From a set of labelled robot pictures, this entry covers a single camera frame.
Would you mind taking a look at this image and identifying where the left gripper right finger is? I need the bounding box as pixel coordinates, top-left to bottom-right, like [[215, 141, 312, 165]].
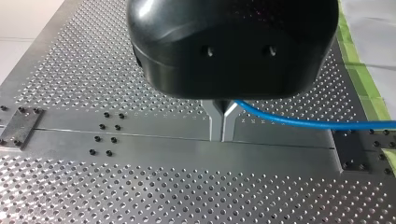
[[221, 101, 245, 143]]

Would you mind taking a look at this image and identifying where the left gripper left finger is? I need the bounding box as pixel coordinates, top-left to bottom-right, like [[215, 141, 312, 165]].
[[201, 99, 224, 143]]

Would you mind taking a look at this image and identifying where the blue cable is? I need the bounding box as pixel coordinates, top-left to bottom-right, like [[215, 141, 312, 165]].
[[233, 99, 396, 132]]

